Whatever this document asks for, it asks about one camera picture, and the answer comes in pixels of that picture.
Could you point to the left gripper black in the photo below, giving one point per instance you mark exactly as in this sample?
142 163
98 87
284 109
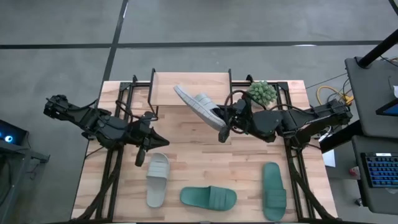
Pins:
140 133

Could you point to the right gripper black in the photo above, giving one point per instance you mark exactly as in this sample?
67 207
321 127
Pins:
241 118

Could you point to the light grey rubber slide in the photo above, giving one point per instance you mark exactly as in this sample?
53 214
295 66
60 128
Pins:
199 107
157 186

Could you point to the wooden shelf with black frame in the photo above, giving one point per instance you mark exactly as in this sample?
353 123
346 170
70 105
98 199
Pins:
189 88

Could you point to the green rubber slide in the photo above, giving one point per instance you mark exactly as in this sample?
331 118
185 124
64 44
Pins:
199 197
273 180

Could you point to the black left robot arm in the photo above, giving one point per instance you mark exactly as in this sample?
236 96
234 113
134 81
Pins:
93 119

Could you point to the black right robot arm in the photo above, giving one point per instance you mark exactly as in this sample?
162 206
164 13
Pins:
311 119

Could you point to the green succulent in patterned pot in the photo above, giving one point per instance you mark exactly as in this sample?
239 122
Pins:
262 93

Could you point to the white paper sheet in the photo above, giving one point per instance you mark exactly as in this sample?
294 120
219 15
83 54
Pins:
329 158

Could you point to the black diagonal beam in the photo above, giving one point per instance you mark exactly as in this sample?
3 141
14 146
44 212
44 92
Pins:
339 138

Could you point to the grey metal stand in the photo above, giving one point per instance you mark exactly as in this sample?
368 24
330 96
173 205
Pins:
31 155

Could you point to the small red object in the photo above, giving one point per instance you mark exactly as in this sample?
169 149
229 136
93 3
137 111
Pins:
354 171

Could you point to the large grey desk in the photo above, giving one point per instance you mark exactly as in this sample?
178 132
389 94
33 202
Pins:
367 93

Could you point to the computer case with blue light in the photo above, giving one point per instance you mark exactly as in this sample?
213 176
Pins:
12 133

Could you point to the black desk castor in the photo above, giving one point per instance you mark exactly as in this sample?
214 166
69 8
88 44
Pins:
359 202

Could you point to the tablet with blue screen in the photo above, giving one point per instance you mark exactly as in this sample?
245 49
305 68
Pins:
390 109

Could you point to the black round pole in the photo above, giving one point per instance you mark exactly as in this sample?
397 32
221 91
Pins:
376 49

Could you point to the backlit computer keyboard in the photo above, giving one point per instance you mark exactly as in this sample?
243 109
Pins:
382 169

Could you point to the small white paper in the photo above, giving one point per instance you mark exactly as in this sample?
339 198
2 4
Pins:
395 91

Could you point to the grey desk with keyboard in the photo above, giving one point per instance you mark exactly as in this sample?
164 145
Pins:
382 202

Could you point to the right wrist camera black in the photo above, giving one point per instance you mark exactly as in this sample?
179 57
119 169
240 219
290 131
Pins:
224 135

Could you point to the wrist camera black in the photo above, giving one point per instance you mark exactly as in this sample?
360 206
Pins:
224 135
140 158

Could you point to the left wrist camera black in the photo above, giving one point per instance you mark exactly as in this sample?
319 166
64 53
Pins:
140 158

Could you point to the black aluminium rig frame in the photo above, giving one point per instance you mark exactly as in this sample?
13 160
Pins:
141 84

